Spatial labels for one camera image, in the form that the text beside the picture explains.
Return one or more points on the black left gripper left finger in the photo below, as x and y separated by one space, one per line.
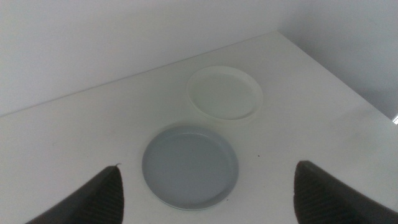
96 202

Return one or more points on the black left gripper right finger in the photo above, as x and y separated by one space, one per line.
323 202

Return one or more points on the grey-blue shallow bowl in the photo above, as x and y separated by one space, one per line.
189 168

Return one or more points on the white shallow bowl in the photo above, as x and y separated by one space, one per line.
225 95

